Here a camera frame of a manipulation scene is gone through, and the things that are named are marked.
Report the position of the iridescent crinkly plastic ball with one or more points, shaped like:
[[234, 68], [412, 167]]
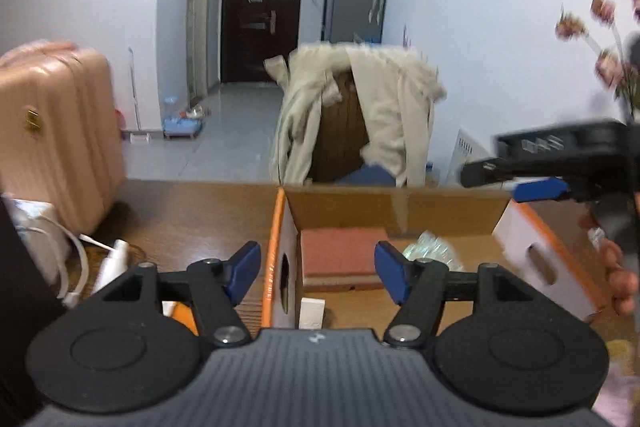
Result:
[[435, 249]]

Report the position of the blue floor tray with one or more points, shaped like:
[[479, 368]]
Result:
[[182, 127]]

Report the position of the red brick-like block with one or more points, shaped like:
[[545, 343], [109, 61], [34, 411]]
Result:
[[340, 257]]

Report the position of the black flat object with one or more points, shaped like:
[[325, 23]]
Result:
[[22, 322]]

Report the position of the dark wooden door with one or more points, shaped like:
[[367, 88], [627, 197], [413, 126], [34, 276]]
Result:
[[260, 17]]

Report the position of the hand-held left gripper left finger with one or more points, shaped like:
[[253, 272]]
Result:
[[245, 269]]

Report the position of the beige side door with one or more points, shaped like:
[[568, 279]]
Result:
[[199, 17]]

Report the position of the white bottle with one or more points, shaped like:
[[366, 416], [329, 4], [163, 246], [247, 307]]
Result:
[[112, 264]]

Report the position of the orange cloth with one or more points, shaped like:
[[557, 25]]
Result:
[[180, 319]]

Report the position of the person's right hand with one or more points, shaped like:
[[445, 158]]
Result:
[[617, 279]]

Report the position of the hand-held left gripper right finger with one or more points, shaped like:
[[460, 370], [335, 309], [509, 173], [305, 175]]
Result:
[[390, 274]]

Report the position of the small white box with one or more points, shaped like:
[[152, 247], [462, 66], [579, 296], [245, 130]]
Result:
[[312, 313]]

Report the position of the beige coat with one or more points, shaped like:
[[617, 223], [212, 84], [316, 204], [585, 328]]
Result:
[[395, 107]]

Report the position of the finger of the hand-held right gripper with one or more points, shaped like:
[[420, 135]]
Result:
[[540, 189]]

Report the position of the white vented panel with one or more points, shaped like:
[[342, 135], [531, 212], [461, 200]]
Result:
[[467, 154]]

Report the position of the pink hard suitcase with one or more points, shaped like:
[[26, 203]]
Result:
[[55, 127]]

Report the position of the cardboard box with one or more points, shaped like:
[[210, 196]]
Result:
[[400, 209]]

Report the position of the blue chair cushion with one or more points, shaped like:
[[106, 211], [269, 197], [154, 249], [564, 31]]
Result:
[[367, 177]]

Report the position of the bunch of pink artificial flowers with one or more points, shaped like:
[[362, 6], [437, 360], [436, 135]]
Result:
[[607, 62]]

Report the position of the wooden chair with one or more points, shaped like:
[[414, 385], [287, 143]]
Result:
[[340, 127]]

